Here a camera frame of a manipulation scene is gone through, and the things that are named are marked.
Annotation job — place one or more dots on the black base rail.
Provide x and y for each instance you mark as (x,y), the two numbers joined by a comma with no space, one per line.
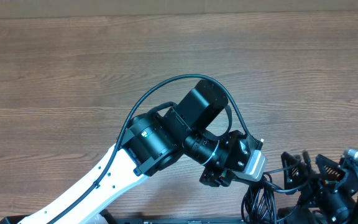
(179,221)

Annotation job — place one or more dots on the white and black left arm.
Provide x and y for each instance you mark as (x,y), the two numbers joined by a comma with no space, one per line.
(153,141)

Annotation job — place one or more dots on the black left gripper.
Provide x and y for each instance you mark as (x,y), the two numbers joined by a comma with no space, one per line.
(217,177)

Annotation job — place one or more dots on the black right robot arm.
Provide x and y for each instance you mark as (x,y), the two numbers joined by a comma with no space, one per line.
(291,214)

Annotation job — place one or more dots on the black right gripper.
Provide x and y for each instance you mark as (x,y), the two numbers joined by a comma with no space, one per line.
(321,188)

